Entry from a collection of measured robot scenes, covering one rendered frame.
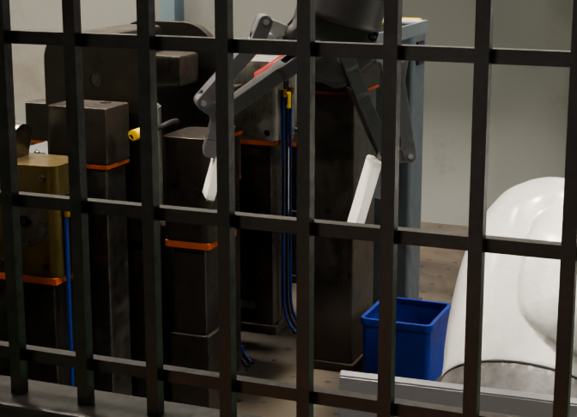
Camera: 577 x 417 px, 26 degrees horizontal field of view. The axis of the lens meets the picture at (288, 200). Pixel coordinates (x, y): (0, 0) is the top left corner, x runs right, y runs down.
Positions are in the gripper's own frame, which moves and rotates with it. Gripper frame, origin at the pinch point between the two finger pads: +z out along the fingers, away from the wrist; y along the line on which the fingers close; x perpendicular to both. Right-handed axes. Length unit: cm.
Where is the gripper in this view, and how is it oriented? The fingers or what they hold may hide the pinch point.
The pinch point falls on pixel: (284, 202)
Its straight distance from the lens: 110.7
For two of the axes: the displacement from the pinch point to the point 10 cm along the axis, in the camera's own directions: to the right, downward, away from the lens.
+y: 9.4, 2.3, 2.4
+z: -2.7, 9.5, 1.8
